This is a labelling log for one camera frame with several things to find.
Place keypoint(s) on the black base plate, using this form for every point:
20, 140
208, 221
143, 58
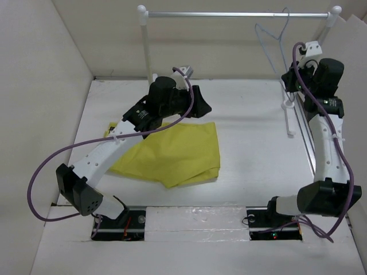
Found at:
264, 226
132, 228

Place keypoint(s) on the yellow trousers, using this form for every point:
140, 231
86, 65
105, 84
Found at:
183, 154

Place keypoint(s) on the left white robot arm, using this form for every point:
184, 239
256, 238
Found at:
77, 183

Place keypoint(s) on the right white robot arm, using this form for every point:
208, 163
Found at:
329, 194

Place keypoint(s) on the blue wire hanger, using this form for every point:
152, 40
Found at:
278, 38

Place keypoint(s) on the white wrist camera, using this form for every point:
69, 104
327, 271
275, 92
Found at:
310, 51
180, 75

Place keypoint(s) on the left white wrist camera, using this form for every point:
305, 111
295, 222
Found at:
180, 75

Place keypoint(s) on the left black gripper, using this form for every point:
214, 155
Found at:
200, 107

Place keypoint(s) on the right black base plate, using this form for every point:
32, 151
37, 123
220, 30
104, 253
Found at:
264, 226

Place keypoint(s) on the white and metal clothes rack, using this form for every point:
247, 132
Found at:
224, 49

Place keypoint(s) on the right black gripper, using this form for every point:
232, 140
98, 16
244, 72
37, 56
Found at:
289, 79

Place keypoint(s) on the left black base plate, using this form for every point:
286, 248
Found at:
132, 228

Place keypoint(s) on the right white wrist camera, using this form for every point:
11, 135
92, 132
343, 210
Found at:
310, 51

